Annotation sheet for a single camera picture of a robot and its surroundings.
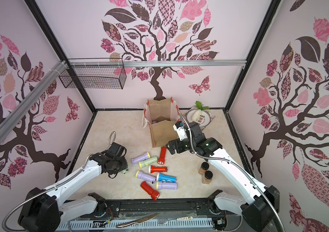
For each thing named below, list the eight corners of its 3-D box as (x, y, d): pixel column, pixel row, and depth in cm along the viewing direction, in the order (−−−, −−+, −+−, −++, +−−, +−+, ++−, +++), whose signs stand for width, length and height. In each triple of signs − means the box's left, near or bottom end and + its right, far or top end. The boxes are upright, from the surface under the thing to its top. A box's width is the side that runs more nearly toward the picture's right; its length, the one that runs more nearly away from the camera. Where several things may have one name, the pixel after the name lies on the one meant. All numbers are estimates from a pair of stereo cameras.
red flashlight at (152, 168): (148, 173, 87) (147, 171, 84) (149, 167, 89) (148, 165, 86) (167, 173, 87) (167, 171, 84) (167, 167, 89) (167, 165, 86)
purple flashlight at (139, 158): (132, 164, 91) (131, 162, 88) (131, 160, 93) (130, 158, 90) (150, 157, 94) (150, 155, 91) (149, 153, 96) (148, 151, 93)
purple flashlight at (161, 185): (156, 190, 82) (156, 188, 79) (157, 183, 84) (156, 181, 81) (177, 190, 82) (177, 188, 79) (177, 183, 84) (177, 181, 81)
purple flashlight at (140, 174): (135, 177, 85) (134, 175, 83) (138, 171, 88) (137, 169, 85) (154, 184, 83) (153, 182, 80) (156, 178, 85) (156, 176, 82)
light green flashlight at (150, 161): (139, 168, 89) (138, 166, 87) (138, 163, 91) (137, 161, 89) (158, 162, 92) (158, 160, 89) (157, 157, 94) (156, 155, 92)
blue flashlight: (156, 181, 84) (156, 179, 81) (157, 174, 87) (156, 172, 84) (176, 182, 84) (176, 180, 81) (176, 176, 86) (177, 173, 83)
